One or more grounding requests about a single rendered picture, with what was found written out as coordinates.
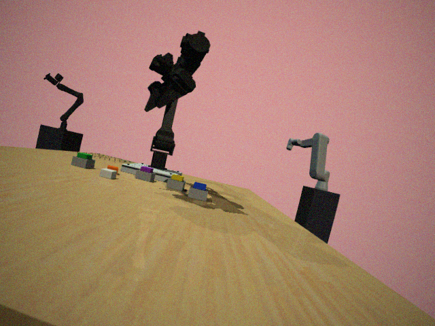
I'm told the green button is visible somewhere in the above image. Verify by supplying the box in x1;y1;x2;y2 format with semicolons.
71;152;95;168

